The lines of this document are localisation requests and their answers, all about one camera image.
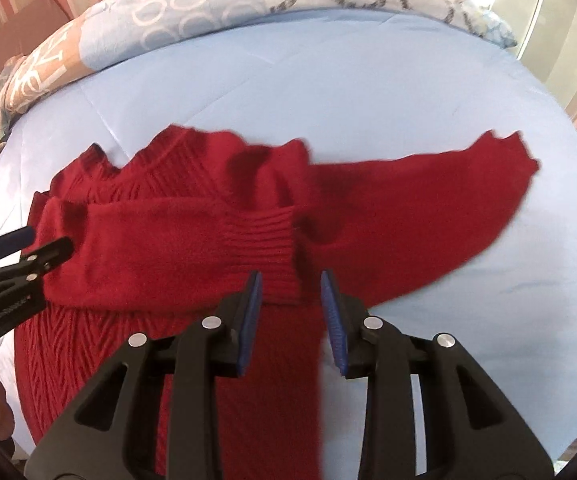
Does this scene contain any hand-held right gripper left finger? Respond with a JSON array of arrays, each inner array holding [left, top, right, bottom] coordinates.
[[23, 270, 264, 480]]

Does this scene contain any brown headboard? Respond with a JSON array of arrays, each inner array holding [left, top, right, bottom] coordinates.
[[0, 0, 85, 63]]

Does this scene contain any glossy floral wardrobe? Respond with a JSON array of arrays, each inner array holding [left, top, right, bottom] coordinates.
[[488, 0, 577, 128]]

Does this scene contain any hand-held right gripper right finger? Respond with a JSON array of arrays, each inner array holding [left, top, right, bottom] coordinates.
[[319, 270, 554, 480]]

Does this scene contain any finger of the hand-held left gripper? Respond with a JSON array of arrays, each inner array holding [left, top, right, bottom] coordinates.
[[0, 236, 75, 295], [0, 226, 36, 268]]

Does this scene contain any red knitted sweater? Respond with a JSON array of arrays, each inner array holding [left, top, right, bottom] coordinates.
[[14, 127, 541, 480]]

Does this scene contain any patterned blue brown pillow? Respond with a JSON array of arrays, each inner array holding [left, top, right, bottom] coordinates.
[[6, 0, 519, 116]]

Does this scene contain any light blue bed quilt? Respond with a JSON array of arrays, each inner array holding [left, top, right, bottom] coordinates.
[[0, 12, 577, 466]]

